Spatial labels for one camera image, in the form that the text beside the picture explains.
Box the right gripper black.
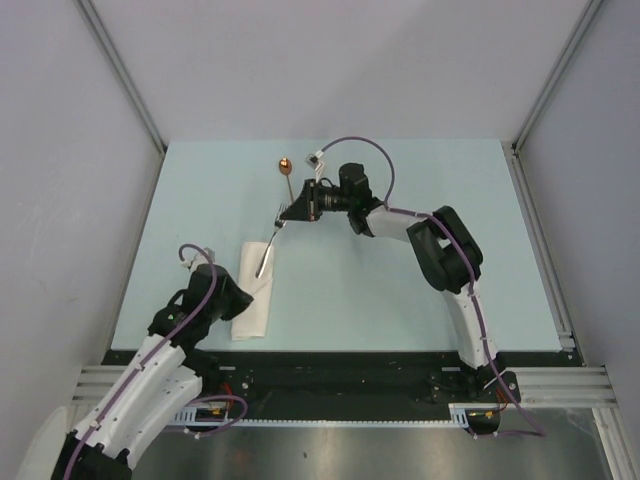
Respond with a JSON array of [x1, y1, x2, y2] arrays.
[[282, 179, 354, 222]]

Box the white cloth napkin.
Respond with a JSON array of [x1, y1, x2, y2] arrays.
[[231, 242, 275, 342]]

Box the silver fork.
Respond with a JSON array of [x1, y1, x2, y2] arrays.
[[254, 203, 289, 279]]

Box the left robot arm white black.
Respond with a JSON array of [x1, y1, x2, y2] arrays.
[[52, 263, 253, 479]]

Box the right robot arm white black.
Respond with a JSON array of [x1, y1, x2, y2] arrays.
[[278, 163, 501, 401]]

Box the copper spoon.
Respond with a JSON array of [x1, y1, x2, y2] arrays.
[[278, 157, 295, 203]]

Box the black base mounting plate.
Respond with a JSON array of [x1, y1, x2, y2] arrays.
[[189, 350, 581, 409]]

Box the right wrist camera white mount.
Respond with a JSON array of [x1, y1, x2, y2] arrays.
[[305, 150, 325, 183]]

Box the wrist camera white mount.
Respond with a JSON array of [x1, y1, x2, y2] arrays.
[[181, 247, 215, 273], [305, 150, 325, 183]]

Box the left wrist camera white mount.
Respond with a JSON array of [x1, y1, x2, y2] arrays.
[[181, 247, 215, 273]]

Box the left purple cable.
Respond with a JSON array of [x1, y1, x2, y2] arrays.
[[62, 243, 249, 480]]

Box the purple cable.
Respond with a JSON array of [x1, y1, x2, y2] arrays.
[[62, 243, 249, 480], [319, 135, 549, 439]]

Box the right aluminium frame post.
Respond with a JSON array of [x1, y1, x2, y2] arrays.
[[514, 0, 604, 151]]

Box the aluminium frame post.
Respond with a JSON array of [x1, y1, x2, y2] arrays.
[[514, 0, 604, 151], [73, 0, 168, 158]]

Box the white slotted cable duct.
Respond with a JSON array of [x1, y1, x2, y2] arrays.
[[167, 405, 500, 431]]

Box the left aluminium frame post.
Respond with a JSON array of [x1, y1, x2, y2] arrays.
[[73, 0, 168, 158]]

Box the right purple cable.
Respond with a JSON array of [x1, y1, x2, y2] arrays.
[[319, 135, 549, 439]]

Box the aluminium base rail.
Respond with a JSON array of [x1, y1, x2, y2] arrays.
[[71, 365, 617, 408]]

